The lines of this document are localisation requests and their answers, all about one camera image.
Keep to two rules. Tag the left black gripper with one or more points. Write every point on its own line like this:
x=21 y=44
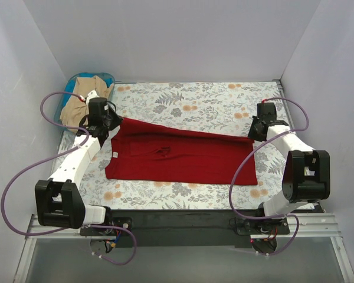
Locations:
x=114 y=120

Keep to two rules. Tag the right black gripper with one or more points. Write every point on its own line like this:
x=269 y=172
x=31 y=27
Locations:
x=254 y=131

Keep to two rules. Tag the red t shirt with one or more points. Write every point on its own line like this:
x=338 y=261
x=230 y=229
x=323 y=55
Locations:
x=145 y=151

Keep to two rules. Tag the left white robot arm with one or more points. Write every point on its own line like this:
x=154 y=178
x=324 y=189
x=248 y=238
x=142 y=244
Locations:
x=58 y=199

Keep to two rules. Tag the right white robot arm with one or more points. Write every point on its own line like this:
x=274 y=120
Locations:
x=306 y=177

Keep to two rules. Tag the floral table mat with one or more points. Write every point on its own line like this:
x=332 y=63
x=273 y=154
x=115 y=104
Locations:
x=221 y=108

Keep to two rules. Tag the beige t shirt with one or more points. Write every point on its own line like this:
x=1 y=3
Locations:
x=75 y=110

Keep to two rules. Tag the blue t shirt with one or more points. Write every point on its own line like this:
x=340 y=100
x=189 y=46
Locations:
x=106 y=77

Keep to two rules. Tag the blue plastic basket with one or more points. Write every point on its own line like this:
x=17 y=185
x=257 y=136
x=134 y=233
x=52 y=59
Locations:
x=62 y=103

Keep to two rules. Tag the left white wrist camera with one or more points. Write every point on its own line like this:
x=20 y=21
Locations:
x=91 y=95

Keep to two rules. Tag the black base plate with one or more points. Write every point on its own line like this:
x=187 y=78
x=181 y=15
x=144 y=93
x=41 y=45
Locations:
x=194 y=227

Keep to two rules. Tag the aluminium rail frame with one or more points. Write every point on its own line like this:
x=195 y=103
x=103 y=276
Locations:
x=317 y=254

